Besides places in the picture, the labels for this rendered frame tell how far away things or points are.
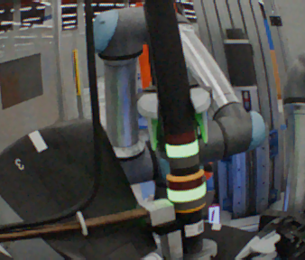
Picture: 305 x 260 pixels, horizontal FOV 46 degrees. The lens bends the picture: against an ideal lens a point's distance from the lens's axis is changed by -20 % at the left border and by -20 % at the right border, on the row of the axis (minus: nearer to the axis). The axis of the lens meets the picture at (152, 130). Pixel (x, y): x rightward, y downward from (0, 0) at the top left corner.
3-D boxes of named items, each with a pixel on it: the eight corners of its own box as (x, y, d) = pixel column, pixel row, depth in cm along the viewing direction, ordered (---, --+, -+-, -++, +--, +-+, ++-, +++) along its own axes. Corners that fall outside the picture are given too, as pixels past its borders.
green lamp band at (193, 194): (179, 204, 47) (178, 194, 47) (162, 195, 51) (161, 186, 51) (211, 192, 49) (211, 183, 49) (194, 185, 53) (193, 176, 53)
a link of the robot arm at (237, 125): (178, 25, 114) (259, 160, 85) (141, 28, 111) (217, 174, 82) (181, -4, 105) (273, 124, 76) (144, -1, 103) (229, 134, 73)
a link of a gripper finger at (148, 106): (164, 160, 46) (175, 139, 55) (157, 103, 45) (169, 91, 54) (135, 162, 47) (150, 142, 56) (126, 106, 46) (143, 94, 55)
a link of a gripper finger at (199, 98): (226, 149, 46) (207, 134, 55) (220, 95, 45) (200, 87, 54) (199, 155, 46) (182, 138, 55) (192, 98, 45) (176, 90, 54)
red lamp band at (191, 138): (174, 147, 47) (173, 135, 47) (161, 142, 50) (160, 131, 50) (202, 140, 48) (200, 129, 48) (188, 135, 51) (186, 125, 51)
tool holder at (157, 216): (166, 276, 47) (157, 216, 45) (144, 258, 53) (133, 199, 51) (226, 254, 50) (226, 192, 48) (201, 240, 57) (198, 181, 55)
